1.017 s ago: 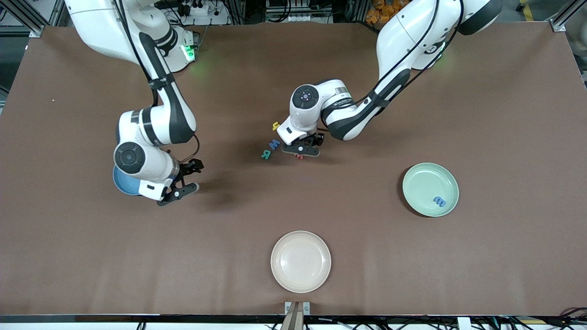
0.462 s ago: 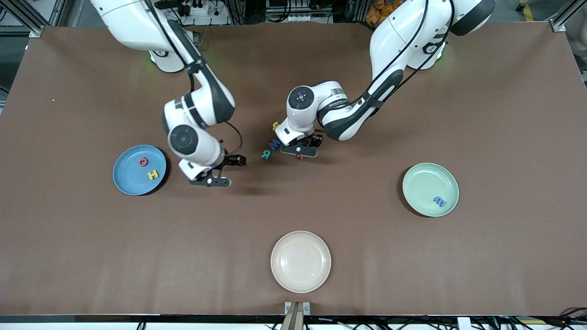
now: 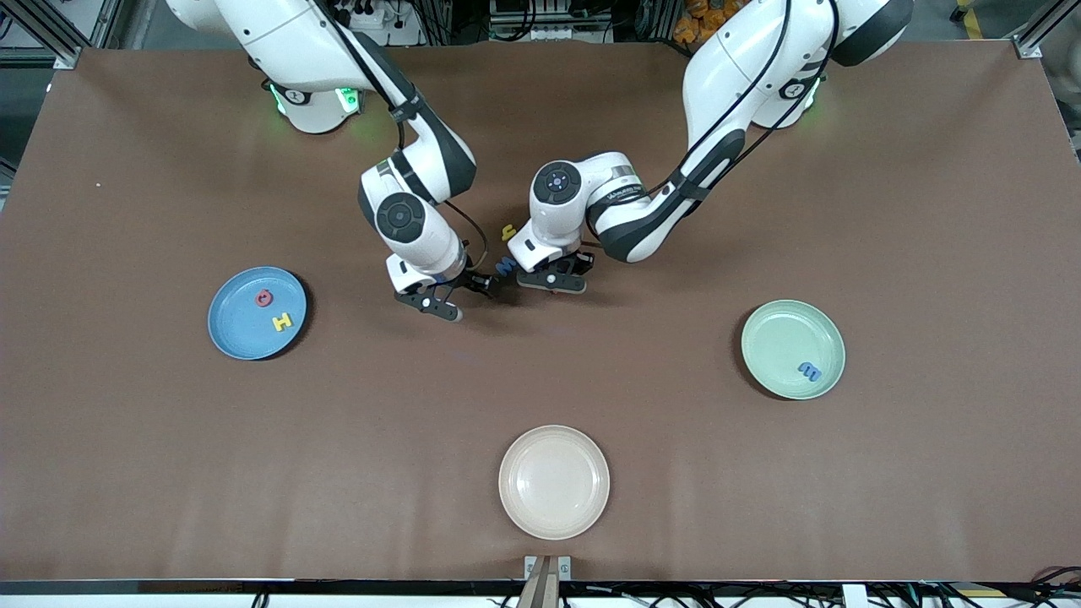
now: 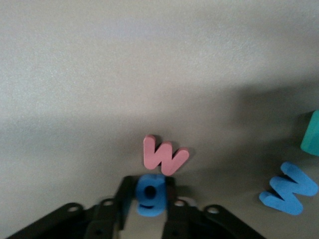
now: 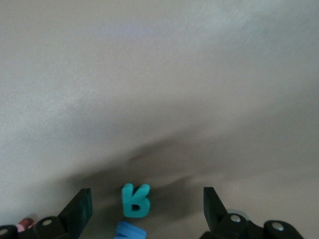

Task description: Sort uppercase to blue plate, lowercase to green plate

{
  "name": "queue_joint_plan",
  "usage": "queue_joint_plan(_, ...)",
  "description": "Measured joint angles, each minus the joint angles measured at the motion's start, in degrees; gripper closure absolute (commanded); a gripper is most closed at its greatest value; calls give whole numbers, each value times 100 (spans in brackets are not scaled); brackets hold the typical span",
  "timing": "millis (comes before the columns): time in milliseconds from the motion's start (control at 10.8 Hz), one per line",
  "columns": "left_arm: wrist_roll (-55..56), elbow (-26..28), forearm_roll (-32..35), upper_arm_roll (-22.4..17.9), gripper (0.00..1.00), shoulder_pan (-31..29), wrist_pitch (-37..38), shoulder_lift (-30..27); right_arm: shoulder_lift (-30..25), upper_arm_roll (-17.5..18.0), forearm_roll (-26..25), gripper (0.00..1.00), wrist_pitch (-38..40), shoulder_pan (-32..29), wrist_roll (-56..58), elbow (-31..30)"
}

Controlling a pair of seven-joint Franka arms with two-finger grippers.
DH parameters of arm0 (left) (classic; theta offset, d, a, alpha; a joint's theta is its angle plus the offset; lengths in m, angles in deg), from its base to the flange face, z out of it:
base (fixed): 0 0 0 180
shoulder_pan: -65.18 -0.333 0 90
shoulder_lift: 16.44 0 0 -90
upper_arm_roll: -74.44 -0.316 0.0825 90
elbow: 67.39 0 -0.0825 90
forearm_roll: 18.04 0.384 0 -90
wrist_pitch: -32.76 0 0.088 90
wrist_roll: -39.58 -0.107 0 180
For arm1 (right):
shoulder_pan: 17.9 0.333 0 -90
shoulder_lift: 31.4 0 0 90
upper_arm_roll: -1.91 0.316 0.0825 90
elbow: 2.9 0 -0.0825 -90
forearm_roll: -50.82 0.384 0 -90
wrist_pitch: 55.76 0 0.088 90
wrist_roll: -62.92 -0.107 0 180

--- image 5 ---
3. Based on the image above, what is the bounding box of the brown table cover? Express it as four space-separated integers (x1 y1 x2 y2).
0 0 319 239

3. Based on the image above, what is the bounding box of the blue uppercase letter M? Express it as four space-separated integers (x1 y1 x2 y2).
116 221 148 239

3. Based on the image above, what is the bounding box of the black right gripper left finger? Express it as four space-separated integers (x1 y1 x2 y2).
0 188 93 239

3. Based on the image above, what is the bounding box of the teal uppercase letter R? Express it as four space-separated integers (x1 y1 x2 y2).
121 183 152 219

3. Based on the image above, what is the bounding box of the red lowercase letter w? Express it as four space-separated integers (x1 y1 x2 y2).
16 218 34 230

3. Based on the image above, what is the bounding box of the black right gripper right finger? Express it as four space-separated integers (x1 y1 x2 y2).
200 187 304 239

